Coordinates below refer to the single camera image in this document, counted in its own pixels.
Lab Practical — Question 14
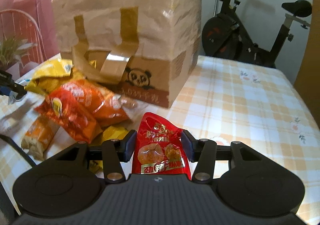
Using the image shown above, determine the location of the black cable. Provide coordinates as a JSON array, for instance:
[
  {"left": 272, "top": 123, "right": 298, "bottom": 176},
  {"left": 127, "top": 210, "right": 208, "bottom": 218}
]
[{"left": 0, "top": 134, "right": 37, "bottom": 166}]

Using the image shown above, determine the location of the large orange snack packet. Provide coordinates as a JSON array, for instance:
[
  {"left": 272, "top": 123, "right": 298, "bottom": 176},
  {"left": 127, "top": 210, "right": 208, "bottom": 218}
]
[{"left": 34, "top": 82, "right": 103, "bottom": 144}]

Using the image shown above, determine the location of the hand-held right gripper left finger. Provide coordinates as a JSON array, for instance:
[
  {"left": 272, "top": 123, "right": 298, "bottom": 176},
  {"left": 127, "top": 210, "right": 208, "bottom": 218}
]
[{"left": 49, "top": 129, "right": 137, "bottom": 184}]

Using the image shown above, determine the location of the orange and white bread packet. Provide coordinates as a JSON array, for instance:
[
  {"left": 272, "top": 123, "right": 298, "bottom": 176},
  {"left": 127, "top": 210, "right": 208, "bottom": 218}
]
[{"left": 21, "top": 115, "right": 60, "bottom": 161}]

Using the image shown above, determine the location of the black exercise bike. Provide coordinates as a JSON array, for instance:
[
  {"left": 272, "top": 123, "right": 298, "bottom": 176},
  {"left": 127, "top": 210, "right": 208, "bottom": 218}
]
[{"left": 195, "top": 0, "right": 313, "bottom": 69}]

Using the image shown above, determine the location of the red snack packet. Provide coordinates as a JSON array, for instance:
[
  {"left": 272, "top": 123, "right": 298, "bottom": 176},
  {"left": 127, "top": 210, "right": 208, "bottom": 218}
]
[{"left": 131, "top": 112, "right": 192, "bottom": 181}]

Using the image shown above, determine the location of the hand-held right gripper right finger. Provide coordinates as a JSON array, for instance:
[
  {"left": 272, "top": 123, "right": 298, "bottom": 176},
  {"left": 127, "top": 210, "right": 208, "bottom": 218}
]
[{"left": 180, "top": 129, "right": 272, "bottom": 184}]

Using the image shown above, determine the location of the small yellow snack packet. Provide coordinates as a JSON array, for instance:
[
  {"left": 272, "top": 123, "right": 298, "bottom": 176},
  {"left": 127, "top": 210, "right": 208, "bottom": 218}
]
[{"left": 89, "top": 125, "right": 130, "bottom": 173}]

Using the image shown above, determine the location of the small clear snack packet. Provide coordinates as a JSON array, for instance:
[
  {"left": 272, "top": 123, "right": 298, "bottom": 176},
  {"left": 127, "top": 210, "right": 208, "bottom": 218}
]
[{"left": 120, "top": 96, "right": 137, "bottom": 110}]

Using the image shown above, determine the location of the brown paper panda bag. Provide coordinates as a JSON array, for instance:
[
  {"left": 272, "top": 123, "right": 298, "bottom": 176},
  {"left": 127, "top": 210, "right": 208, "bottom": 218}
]
[{"left": 51, "top": 0, "right": 202, "bottom": 109}]

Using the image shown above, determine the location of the white and green snack packet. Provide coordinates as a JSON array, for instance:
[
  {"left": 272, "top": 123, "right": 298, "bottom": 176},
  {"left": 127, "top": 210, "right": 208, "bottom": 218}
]
[{"left": 14, "top": 78, "right": 33, "bottom": 86}]

